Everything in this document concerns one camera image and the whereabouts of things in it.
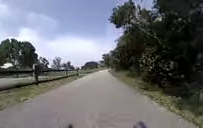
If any row of distant trees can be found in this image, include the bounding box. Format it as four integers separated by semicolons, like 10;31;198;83
38;55;81;71

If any grass verge with fence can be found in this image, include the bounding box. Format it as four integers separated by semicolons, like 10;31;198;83
0;68;105;116

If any grass verge below wood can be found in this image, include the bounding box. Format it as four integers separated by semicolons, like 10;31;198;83
108;68;203;128

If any grey paved path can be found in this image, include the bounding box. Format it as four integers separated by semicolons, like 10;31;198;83
0;69;197;128

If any large dark green tree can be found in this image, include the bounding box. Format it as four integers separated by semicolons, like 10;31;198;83
0;37;39;69

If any wooden rail fence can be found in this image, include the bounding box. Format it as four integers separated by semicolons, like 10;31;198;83
0;63;90;92

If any dense wood of trees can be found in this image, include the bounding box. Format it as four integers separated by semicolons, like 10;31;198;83
101;0;203;111

